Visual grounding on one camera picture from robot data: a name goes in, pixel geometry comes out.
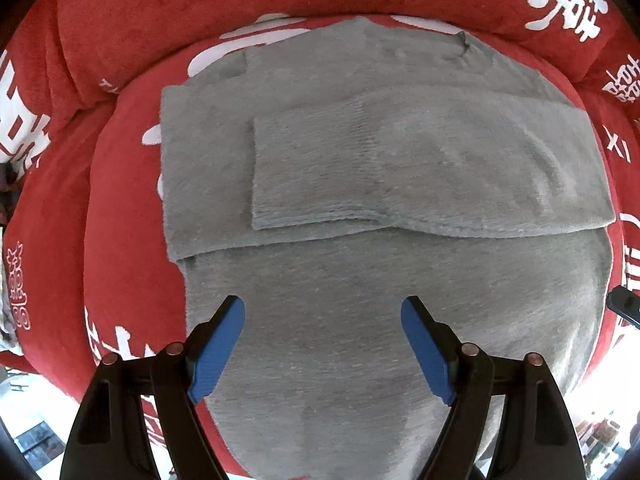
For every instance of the red sofa back cushion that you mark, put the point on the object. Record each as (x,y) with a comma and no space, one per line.
(67,55)

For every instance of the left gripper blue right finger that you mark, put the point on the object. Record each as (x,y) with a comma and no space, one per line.
(536,438)

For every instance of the red sofa seat cushion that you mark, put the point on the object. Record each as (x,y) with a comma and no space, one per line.
(87,264)

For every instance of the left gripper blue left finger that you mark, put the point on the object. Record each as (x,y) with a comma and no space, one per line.
(109,439)

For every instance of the grey knitted garment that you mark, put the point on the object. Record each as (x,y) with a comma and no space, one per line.
(327,177)

